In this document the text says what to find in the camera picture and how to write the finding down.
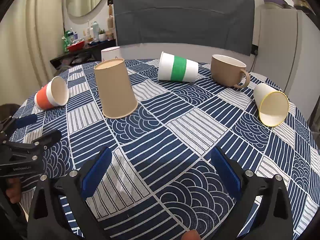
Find black side shelf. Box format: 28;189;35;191
50;39;116;70

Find red bowl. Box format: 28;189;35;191
67;41;85;53

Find white cup pink hearts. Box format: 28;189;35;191
101;46;123;62

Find white refrigerator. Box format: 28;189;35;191
253;9;319;119

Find steel cooking pot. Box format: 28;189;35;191
292;0;315;14

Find left hand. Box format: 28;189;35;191
6;178;22;204

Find white cup yellow rim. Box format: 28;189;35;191
253;83;289;127

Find purple basin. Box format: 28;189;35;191
264;0;288;8

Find white spray bottle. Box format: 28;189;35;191
92;21;100;38

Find green plastic bottle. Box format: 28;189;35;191
62;31;70;53

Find orange and white paper cup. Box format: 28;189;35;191
34;76;69;111

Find right hand thumb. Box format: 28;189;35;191
181;230;201;240

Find small potted plant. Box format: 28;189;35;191
98;29;107;42

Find beige curtain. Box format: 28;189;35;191
1;0;64;104

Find beige ceramic mug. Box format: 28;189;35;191
210;54;250;89

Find white cup green band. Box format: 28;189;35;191
158;52;199;83

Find dark grey cloth cover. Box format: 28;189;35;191
113;0;255;55

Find brown paper cup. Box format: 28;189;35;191
94;58;138;119

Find blue patterned tablecloth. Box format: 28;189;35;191
11;59;319;239

